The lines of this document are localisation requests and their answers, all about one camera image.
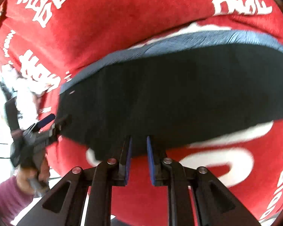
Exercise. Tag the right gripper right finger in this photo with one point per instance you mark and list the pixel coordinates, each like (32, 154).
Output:
(195, 196)

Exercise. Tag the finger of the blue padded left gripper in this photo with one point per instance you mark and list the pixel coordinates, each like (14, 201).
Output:
(58, 126)
(41, 123)

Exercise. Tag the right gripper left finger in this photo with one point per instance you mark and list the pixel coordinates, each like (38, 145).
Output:
(83, 194)

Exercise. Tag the black pants with blue band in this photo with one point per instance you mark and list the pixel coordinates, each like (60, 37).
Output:
(180, 90)

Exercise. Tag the purple sleeve left forearm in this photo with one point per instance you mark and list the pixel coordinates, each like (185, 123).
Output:
(12, 200)

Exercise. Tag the person's left hand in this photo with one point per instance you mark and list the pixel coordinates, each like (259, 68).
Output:
(24, 174)

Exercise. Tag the red blanket with white characters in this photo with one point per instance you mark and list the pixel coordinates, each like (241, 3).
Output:
(51, 41)

